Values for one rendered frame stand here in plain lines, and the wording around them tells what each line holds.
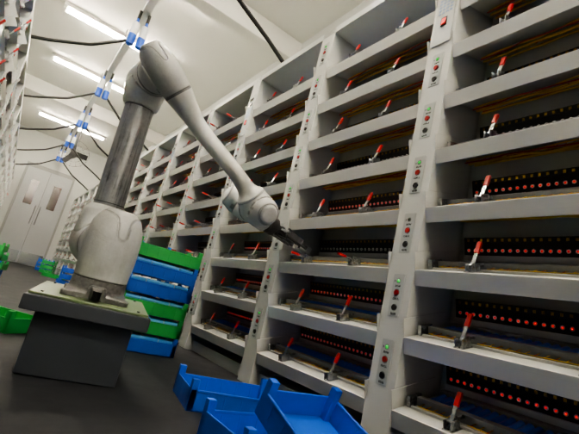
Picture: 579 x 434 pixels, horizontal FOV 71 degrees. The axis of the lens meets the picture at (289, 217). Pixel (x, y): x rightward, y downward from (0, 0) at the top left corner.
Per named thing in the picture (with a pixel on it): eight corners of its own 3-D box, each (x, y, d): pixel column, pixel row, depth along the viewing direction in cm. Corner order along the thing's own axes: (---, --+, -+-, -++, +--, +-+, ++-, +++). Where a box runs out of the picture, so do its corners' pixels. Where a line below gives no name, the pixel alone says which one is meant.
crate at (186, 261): (134, 252, 176) (140, 234, 178) (126, 252, 193) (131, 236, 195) (198, 270, 190) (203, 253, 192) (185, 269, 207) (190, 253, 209)
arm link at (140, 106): (68, 264, 128) (58, 257, 145) (121, 275, 137) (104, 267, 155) (140, 45, 140) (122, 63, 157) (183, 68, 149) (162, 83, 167)
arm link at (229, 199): (244, 224, 165) (256, 229, 153) (214, 202, 158) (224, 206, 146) (258, 201, 166) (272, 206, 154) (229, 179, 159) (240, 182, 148)
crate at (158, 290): (122, 288, 172) (128, 270, 174) (115, 286, 190) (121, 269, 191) (189, 304, 187) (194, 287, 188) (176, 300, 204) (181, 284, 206)
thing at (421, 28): (436, 21, 144) (435, -16, 145) (326, 79, 194) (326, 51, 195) (469, 39, 156) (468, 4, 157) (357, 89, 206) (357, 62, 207)
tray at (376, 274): (389, 283, 123) (389, 251, 124) (278, 272, 173) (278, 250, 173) (430, 280, 134) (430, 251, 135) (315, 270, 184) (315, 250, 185)
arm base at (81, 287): (57, 294, 107) (65, 274, 108) (64, 287, 127) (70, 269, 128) (127, 310, 114) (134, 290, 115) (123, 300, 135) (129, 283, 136)
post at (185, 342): (184, 348, 219) (263, 75, 257) (177, 344, 226) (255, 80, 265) (217, 354, 229) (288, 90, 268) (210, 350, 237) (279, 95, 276)
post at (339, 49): (248, 385, 161) (336, 26, 200) (237, 379, 169) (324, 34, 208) (288, 390, 172) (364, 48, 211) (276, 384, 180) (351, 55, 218)
